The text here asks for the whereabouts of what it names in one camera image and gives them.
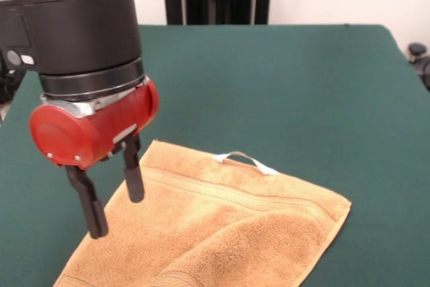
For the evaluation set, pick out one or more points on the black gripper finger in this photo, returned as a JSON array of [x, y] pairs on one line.
[[134, 176], [89, 199]]

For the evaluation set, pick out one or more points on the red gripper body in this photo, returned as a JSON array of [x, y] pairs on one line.
[[100, 132]]

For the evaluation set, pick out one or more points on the tan terry towel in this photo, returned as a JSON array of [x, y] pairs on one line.
[[235, 233]]

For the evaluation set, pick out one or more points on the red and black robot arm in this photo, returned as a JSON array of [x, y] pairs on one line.
[[74, 31]]

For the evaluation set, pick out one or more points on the dark green table cloth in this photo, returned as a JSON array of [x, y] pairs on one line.
[[302, 82]]

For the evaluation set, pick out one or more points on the dark stand base foot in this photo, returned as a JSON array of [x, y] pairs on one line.
[[416, 50]]

